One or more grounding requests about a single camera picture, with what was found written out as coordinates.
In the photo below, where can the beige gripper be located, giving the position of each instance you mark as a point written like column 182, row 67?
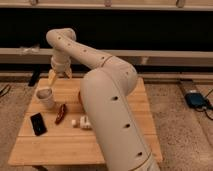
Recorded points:
column 59, row 64

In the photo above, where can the white plastic bottle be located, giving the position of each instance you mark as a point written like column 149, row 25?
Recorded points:
column 83, row 123

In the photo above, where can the wooden table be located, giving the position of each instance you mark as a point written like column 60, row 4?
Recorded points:
column 64, row 145

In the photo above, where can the black table leg bracket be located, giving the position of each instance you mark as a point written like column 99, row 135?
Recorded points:
column 34, row 78

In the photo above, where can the black smartphone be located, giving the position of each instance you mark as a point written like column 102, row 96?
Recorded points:
column 38, row 124

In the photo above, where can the orange ceramic bowl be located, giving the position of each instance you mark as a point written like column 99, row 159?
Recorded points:
column 79, row 97

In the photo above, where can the blue black device on floor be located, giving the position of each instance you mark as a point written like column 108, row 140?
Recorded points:
column 195, row 100

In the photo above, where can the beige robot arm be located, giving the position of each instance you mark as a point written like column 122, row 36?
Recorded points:
column 103, row 91

